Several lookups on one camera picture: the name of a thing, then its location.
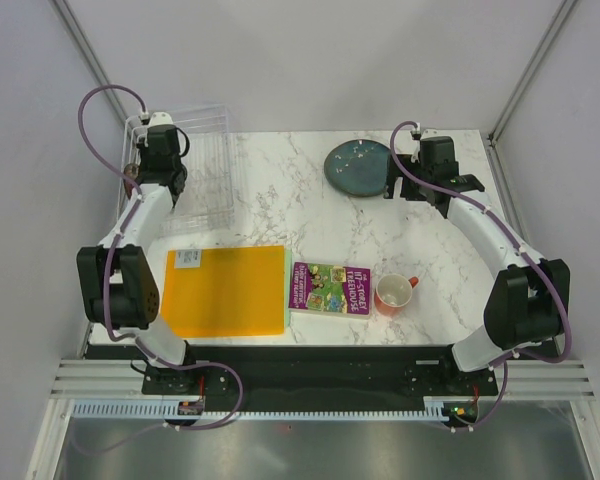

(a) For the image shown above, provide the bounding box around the red floral bowl plate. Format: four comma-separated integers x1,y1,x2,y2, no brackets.
123,163,139,199

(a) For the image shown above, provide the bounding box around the dark teal speckled plate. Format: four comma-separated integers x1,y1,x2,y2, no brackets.
323,139,390,198

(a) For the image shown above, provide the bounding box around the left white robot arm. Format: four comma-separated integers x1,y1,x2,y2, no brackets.
77,121,200,393

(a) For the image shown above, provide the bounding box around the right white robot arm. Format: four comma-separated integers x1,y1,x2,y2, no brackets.
386,130,572,394

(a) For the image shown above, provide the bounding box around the orange mug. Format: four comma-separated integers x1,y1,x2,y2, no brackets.
374,274,419,317

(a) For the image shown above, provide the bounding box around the purple treehouse book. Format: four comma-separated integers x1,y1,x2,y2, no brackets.
288,262,372,318

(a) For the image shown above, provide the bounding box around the orange plastic folder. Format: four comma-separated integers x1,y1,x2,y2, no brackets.
161,245,291,338

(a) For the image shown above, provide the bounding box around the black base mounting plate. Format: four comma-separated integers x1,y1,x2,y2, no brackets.
82,342,564,416

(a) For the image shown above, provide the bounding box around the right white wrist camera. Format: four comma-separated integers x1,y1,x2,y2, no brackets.
410,128,443,142

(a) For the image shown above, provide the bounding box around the white wire dish rack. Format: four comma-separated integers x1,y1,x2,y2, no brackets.
117,102,254,236

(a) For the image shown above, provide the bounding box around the white cable duct rail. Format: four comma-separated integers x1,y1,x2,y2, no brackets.
72,397,481,420

